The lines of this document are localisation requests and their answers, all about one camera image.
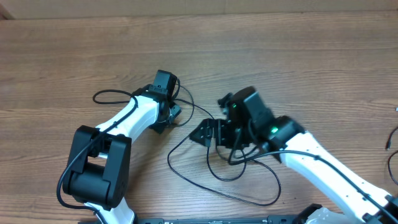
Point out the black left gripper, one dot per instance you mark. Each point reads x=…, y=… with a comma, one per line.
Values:
x=160, y=127

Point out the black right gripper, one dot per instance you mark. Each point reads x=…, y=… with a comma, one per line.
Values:
x=221, y=138

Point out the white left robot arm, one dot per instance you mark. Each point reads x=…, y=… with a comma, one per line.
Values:
x=97, y=170

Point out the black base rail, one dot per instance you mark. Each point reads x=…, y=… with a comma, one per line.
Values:
x=270, y=219

